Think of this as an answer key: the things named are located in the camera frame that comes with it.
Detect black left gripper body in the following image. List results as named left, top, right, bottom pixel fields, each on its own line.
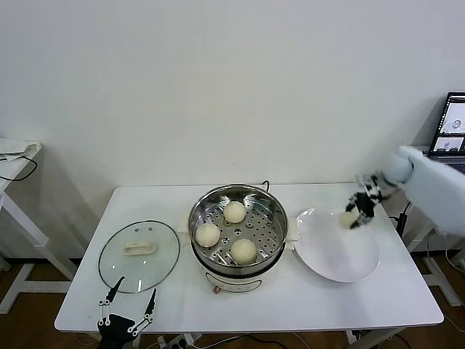
left=95, top=314, right=137, bottom=349

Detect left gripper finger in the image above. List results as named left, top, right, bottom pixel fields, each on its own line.
left=97, top=276, right=126, bottom=326
left=126, top=286, right=158, bottom=335

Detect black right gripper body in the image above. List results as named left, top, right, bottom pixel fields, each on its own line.
left=349, top=174, right=387, bottom=219

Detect white steamed baozi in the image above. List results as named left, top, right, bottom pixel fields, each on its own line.
left=337, top=212, right=359, bottom=229
left=195, top=223, right=221, bottom=247
left=230, top=238, right=257, bottom=265
left=223, top=201, right=247, bottom=223

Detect round glass pot lid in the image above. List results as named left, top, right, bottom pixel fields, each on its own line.
left=97, top=220, right=181, bottom=294

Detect perforated steel steamer basket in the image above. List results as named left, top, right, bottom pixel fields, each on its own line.
left=187, top=184, right=290, bottom=276

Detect white power strip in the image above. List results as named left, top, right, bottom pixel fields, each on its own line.
left=158, top=333, right=203, bottom=349

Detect white round plate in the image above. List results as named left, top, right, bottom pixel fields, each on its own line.
left=294, top=206, right=381, bottom=284

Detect grey open laptop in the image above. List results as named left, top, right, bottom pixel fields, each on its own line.
left=427, top=91, right=465, bottom=159

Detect white side table with cloth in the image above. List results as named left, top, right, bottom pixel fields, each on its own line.
left=0, top=137, right=83, bottom=313

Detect white folded cloth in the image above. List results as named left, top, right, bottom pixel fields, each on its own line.
left=0, top=137, right=43, bottom=161

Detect black hanging cable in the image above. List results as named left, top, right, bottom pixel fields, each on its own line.
left=390, top=203, right=413, bottom=233

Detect thin black cable loop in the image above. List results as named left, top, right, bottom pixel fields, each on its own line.
left=0, top=154, right=39, bottom=181

